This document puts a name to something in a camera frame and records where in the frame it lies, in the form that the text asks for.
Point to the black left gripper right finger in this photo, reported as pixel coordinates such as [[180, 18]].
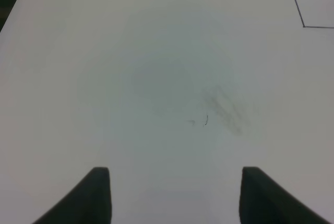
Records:
[[262, 200]]

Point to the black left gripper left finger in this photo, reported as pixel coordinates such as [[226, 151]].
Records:
[[88, 202]]

